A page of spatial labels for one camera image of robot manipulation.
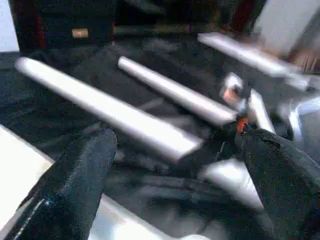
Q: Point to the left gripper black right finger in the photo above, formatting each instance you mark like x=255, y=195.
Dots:
x=287, y=187

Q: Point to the small yellow label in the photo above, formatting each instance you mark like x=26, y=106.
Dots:
x=80, y=33

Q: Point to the white plastic table top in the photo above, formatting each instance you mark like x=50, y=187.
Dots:
x=15, y=155

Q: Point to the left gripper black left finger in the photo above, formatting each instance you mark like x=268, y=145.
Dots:
x=70, y=187

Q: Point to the grey flat bar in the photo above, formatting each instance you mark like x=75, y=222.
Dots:
x=250, y=55

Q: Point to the white plastic table leg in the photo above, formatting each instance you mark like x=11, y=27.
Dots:
x=100, y=105
x=175, y=90

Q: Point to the black plastic mat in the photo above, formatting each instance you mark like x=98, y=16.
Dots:
x=50, y=100

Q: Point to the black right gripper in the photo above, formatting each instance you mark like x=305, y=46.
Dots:
x=237, y=130

